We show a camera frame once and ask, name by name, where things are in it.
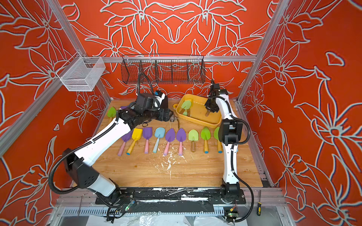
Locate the blue shovel white handle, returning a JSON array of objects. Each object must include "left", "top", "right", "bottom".
[{"left": 152, "top": 127, "right": 166, "bottom": 153}]

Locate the purple square shovel pink handle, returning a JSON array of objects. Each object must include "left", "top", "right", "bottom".
[{"left": 142, "top": 127, "right": 153, "bottom": 154}]

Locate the yellow square shovel yellow handle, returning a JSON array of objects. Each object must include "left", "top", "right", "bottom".
[{"left": 126, "top": 128, "right": 143, "bottom": 155}]

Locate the light green shovel wooden handle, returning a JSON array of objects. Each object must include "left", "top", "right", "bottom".
[{"left": 188, "top": 129, "right": 199, "bottom": 153}]

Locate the green shovel yellow handle box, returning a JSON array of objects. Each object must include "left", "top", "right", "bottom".
[{"left": 107, "top": 107, "right": 117, "bottom": 120}]

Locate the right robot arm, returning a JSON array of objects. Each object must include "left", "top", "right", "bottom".
[{"left": 205, "top": 81, "right": 255, "bottom": 224}]

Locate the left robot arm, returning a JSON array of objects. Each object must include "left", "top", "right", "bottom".
[{"left": 49, "top": 107, "right": 173, "bottom": 197}]

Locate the yellow plastic storage box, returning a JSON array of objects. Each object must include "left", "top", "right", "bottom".
[{"left": 174, "top": 94, "right": 222, "bottom": 128}]

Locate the yellow black screwdriver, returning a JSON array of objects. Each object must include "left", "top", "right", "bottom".
[{"left": 256, "top": 202, "right": 262, "bottom": 216}]

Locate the wooden handle shovel in box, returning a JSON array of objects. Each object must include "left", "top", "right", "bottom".
[{"left": 205, "top": 110, "right": 211, "bottom": 117}]

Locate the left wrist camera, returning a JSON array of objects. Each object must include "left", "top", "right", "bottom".
[{"left": 135, "top": 90, "right": 168, "bottom": 111}]

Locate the black wire wall basket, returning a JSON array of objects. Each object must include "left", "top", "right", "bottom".
[{"left": 121, "top": 54, "right": 206, "bottom": 84}]

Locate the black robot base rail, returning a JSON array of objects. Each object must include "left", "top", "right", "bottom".
[{"left": 96, "top": 186, "right": 247, "bottom": 205}]

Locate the clear plastic wall bin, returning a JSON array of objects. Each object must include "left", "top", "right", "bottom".
[{"left": 58, "top": 57, "right": 106, "bottom": 92}]

